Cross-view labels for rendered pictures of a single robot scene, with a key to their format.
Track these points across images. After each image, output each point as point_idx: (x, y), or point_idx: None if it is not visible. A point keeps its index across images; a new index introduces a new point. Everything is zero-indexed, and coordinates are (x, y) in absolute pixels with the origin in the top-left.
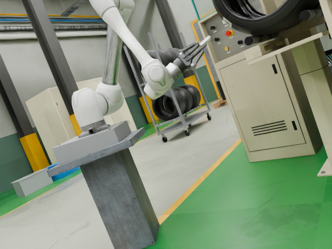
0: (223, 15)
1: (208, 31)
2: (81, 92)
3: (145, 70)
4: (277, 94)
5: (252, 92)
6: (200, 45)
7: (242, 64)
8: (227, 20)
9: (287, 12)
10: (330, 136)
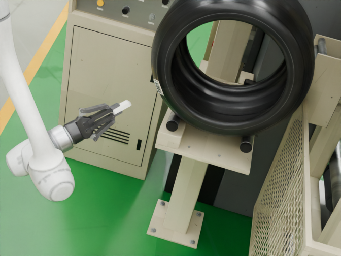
0: (159, 79)
1: None
2: None
3: (42, 176)
4: (138, 104)
5: (107, 83)
6: (114, 113)
7: (113, 43)
8: (159, 88)
9: (233, 134)
10: (180, 201)
